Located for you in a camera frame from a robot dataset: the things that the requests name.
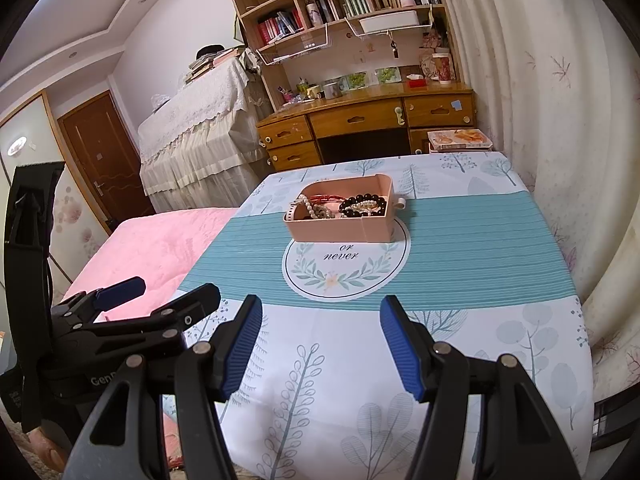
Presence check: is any pearl necklace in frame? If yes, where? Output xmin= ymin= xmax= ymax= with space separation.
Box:
xmin=342 ymin=201 xmax=381 ymax=217

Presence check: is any wooden desk with drawers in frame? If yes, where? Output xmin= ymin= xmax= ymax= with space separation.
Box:
xmin=256 ymin=82 xmax=476 ymax=172

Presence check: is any black bead bracelet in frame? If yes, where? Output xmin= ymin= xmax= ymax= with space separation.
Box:
xmin=339 ymin=191 xmax=389 ymax=219

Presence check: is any white storage box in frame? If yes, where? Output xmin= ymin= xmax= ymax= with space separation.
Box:
xmin=359 ymin=9 xmax=420 ymax=33

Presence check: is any cream floral curtain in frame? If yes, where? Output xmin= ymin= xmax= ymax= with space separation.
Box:
xmin=430 ymin=0 xmax=640 ymax=401

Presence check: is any person's left hand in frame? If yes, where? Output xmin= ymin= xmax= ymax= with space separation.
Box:
xmin=30 ymin=432 xmax=71 ymax=471

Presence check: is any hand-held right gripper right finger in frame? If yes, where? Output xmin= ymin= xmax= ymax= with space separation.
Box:
xmin=380 ymin=294 xmax=583 ymax=480

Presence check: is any wooden bookshelf hutch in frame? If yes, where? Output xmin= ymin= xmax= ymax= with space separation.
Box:
xmin=217 ymin=0 xmax=463 ymax=111

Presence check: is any row of red books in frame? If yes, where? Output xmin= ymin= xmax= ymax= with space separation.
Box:
xmin=256 ymin=9 xmax=306 ymax=45

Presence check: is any black frame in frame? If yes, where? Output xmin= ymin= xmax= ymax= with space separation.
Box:
xmin=592 ymin=395 xmax=640 ymax=456

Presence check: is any brown wooden door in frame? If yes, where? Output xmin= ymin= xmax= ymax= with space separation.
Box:
xmin=57 ymin=90 xmax=156 ymax=233

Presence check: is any row of green books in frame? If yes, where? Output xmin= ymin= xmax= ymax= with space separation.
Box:
xmin=325 ymin=0 xmax=373 ymax=20

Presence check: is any stack of books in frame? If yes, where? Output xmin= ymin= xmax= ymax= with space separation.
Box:
xmin=186 ymin=49 xmax=246 ymax=83

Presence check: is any floral canister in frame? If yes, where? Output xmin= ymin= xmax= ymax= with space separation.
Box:
xmin=431 ymin=52 xmax=456 ymax=85

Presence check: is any stack of magazines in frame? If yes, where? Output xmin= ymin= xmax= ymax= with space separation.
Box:
xmin=427 ymin=129 xmax=496 ymax=153

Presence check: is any pink blanket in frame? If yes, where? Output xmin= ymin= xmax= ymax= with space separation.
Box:
xmin=52 ymin=206 xmax=242 ymax=323

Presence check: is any frosted floral wardrobe door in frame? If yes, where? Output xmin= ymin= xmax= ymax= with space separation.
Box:
xmin=0 ymin=92 xmax=111 ymax=301

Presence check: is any white bead bracelet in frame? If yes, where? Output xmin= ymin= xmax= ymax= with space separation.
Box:
xmin=300 ymin=195 xmax=337 ymax=221

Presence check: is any cloth-covered piano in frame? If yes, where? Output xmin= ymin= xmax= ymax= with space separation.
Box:
xmin=137 ymin=55 xmax=273 ymax=211

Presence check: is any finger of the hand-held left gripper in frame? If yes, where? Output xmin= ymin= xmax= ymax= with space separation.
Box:
xmin=50 ymin=276 xmax=147 ymax=326
xmin=87 ymin=282 xmax=222 ymax=341

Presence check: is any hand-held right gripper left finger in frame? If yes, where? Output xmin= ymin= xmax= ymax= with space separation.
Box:
xmin=62 ymin=294 xmax=264 ymax=480

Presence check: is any white wire basket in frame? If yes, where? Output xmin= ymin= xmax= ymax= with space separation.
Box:
xmin=256 ymin=23 xmax=331 ymax=66
xmin=345 ymin=6 xmax=436 ymax=41

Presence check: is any pink plastic tray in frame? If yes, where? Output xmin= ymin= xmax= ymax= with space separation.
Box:
xmin=282 ymin=174 xmax=407 ymax=244

